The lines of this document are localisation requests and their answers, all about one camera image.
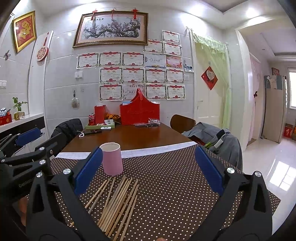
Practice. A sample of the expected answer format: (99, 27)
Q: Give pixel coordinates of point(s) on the wooden chopstick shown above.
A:
(114, 233)
(110, 202)
(128, 198)
(97, 192)
(119, 207)
(108, 197)
(128, 219)
(98, 196)
(113, 205)
(125, 217)

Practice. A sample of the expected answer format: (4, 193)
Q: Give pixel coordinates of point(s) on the red tissue box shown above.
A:
(5, 116)

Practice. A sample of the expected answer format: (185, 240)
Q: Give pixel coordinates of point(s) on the green tray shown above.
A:
(102, 126)

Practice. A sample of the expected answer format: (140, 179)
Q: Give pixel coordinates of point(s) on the framed plum blossom painting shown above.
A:
(112, 27)

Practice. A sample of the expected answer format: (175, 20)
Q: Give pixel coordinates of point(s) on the red cola can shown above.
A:
(91, 120)

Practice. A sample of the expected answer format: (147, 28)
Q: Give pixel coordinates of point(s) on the red gift bag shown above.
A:
(139, 110)

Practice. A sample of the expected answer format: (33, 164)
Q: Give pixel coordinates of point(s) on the white refrigerator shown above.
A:
(275, 107)

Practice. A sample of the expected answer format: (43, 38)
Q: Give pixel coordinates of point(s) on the grey jacket on chair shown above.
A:
(219, 141)

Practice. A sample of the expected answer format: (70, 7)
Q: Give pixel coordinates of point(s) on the potted green plant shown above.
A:
(19, 114)

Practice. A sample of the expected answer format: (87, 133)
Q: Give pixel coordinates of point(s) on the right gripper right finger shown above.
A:
(243, 210)

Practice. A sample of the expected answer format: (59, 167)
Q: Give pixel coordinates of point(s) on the brown polka dot mat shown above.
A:
(174, 197)

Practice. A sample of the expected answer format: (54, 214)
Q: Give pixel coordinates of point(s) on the gold framed red picture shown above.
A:
(24, 30)

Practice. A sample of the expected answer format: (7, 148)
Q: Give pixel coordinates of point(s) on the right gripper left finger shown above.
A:
(45, 220)

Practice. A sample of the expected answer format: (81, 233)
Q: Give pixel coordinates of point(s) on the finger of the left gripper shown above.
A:
(40, 157)
(13, 143)

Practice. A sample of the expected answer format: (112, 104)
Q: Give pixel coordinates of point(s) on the pink cylindrical cup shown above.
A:
(112, 160)

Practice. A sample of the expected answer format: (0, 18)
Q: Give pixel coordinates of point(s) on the green door curtain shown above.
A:
(213, 56)

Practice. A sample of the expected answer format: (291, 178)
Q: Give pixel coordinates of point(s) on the red diamond door decoration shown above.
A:
(209, 77)

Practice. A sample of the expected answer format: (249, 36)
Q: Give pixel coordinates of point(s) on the black phone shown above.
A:
(91, 132)

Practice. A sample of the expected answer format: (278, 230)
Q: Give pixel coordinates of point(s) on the brown wooden chair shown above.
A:
(181, 123)

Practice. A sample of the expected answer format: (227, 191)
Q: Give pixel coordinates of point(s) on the red round wall ornament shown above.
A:
(43, 51)

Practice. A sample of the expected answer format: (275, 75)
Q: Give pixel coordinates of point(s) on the white black cabinet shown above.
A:
(30, 121)

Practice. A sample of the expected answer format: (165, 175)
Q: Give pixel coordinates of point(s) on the hanging wall brush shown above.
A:
(74, 101)

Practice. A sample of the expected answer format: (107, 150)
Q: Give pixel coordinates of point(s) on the black jacket on chair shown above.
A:
(70, 129)

